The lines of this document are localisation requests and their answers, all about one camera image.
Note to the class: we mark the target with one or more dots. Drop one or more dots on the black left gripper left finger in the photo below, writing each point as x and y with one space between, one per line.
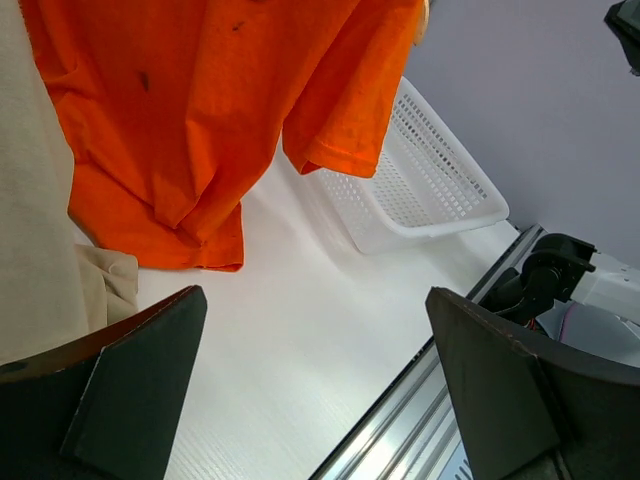
107 405

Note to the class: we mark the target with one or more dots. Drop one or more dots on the orange t shirt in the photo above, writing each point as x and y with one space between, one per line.
173 110

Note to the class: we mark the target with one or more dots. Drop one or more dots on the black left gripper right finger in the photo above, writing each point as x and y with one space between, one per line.
529 407

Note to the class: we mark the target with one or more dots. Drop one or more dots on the aluminium front rail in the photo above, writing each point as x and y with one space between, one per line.
409 432

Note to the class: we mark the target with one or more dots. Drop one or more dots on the white plastic basket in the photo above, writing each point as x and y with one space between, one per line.
426 186

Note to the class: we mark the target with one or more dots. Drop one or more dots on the beige garment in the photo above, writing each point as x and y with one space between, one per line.
53 290

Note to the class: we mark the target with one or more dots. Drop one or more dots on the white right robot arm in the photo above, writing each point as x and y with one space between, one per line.
569 290

